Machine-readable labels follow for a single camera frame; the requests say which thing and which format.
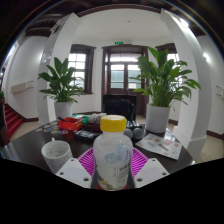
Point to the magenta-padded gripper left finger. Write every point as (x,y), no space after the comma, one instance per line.
(73,170)

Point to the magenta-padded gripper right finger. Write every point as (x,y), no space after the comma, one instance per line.
(151,170)

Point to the yellow-capped clear drink bottle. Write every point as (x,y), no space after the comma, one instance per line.
(112,156)

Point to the white speckled mug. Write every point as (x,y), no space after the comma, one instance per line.
(56,156)

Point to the printed paper leaflet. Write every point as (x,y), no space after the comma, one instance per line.
(160,145)

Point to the flat black device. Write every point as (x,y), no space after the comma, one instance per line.
(86,134)

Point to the grey round ball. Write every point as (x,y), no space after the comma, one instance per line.
(128,133)
(138,133)

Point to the red plastic box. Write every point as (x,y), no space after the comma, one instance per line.
(70,124)

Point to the black office chair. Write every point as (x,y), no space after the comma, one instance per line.
(118,106)

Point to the red carpeted staircase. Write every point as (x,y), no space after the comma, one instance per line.
(11,120)

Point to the small potted plant white pot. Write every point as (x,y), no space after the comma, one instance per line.
(61,83)

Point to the large potted plant white pot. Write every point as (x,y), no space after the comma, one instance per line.
(163,80)

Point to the dark wooden double door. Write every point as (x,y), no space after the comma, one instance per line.
(116,73)

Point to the wide dark-framed window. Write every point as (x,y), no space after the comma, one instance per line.
(80,66)

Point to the narrow dark-framed window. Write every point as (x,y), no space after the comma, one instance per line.
(173,55)

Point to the green exit sign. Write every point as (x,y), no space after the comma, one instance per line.
(118,42)

